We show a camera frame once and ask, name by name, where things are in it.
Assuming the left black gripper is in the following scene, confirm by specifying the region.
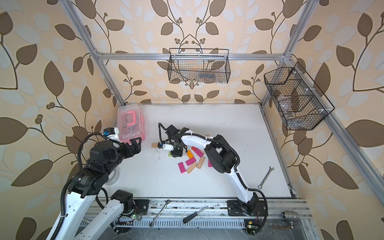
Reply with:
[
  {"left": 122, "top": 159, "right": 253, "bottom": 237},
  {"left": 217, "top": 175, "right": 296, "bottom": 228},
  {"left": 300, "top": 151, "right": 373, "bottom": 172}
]
[{"left": 102, "top": 136, "right": 141, "bottom": 177}]

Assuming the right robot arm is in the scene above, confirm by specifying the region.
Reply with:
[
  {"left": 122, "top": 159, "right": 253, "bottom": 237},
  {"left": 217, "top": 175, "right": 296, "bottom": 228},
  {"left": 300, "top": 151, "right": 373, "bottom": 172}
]
[{"left": 158, "top": 123, "right": 269, "bottom": 235}]

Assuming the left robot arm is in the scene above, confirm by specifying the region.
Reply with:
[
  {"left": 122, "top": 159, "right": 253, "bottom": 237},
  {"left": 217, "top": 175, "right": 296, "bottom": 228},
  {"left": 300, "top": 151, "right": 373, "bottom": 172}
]
[{"left": 47, "top": 128, "right": 142, "bottom": 240}]

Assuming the orange block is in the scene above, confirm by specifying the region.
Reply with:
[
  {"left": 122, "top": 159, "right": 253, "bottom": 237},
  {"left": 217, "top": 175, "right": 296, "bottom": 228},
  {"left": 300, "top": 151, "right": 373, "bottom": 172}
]
[{"left": 187, "top": 150, "right": 194, "bottom": 159}]

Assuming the pink plastic storage box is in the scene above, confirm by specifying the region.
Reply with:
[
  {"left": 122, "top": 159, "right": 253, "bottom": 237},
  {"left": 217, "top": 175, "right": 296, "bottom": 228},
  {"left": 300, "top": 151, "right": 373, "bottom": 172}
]
[{"left": 117, "top": 104, "right": 146, "bottom": 143}]

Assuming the natural wood block upright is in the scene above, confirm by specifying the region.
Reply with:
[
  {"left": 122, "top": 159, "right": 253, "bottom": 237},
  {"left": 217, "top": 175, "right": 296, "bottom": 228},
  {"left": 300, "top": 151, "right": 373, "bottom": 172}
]
[{"left": 197, "top": 156, "right": 206, "bottom": 169}]

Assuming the metal pipe fitting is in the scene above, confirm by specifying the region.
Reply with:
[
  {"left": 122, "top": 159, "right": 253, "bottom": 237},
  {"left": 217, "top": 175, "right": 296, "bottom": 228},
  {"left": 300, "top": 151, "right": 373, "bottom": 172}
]
[{"left": 282, "top": 210, "right": 300, "bottom": 223}]

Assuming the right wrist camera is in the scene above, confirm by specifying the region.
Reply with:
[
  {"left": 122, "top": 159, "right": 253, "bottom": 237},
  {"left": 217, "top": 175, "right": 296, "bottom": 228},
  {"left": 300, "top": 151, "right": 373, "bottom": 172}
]
[{"left": 158, "top": 143, "right": 174, "bottom": 151}]

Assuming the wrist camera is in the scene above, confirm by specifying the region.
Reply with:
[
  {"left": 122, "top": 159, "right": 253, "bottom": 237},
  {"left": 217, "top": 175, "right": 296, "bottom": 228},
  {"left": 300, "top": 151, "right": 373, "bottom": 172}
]
[
  {"left": 103, "top": 128, "right": 120, "bottom": 142},
  {"left": 158, "top": 143, "right": 174, "bottom": 151}
]

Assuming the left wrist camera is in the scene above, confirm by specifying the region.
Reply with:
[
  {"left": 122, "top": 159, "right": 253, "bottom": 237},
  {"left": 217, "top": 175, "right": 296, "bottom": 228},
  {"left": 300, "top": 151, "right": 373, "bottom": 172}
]
[{"left": 103, "top": 128, "right": 120, "bottom": 142}]

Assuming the back black wire basket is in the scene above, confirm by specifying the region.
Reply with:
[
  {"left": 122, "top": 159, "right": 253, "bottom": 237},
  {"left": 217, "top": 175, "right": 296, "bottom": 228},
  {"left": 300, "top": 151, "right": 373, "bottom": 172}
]
[{"left": 167, "top": 48, "right": 231, "bottom": 84}]

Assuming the black wire basket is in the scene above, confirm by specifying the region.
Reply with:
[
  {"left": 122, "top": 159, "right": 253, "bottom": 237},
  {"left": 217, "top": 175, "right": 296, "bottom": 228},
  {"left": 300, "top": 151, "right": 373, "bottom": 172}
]
[
  {"left": 264, "top": 63, "right": 335, "bottom": 131},
  {"left": 167, "top": 48, "right": 231, "bottom": 84}
]

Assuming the silver wrench on rail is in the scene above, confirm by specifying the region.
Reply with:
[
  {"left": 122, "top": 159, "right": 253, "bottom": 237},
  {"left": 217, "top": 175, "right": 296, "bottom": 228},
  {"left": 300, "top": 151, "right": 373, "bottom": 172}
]
[{"left": 149, "top": 200, "right": 171, "bottom": 228}]

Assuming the black handled screwdriver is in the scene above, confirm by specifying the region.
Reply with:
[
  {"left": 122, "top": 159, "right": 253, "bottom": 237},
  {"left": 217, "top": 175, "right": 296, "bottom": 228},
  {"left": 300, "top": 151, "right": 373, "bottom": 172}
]
[{"left": 183, "top": 206, "right": 209, "bottom": 224}]

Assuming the right black wire basket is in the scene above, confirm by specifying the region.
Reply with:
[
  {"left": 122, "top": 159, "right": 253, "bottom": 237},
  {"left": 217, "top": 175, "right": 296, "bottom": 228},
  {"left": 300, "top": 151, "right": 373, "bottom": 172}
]
[{"left": 264, "top": 63, "right": 335, "bottom": 131}]

